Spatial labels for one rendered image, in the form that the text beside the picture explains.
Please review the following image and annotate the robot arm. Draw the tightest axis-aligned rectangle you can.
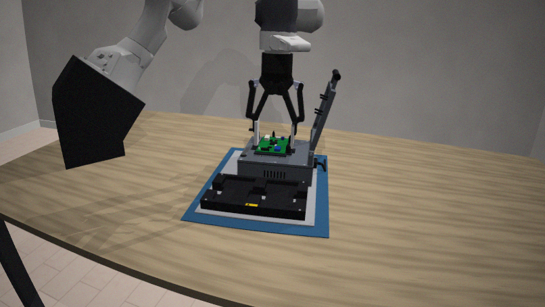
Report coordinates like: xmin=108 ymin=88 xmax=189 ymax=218
xmin=79 ymin=0 xmax=325 ymax=95

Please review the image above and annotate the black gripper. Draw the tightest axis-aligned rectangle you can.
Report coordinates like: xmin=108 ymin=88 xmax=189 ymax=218
xmin=245 ymin=52 xmax=305 ymax=149

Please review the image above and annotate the green circuit board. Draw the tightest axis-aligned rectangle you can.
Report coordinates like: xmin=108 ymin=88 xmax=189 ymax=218
xmin=256 ymin=135 xmax=289 ymax=154

